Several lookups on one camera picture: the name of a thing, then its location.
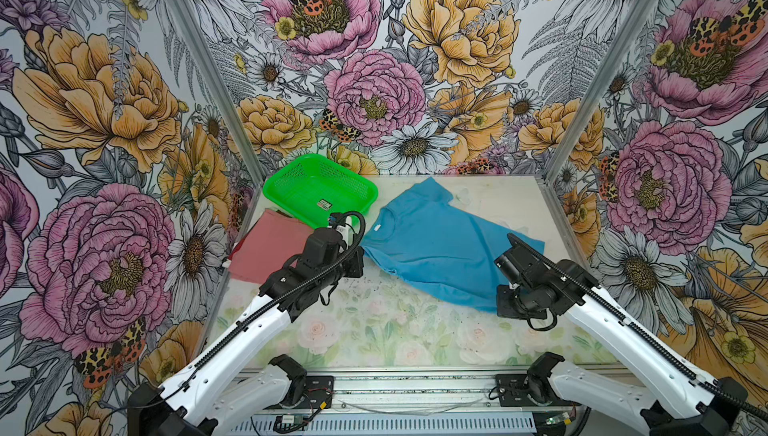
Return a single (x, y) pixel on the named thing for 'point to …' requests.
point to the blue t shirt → (443, 248)
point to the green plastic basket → (312, 187)
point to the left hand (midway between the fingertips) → (361, 261)
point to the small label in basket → (325, 204)
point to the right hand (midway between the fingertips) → (509, 319)
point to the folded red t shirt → (270, 244)
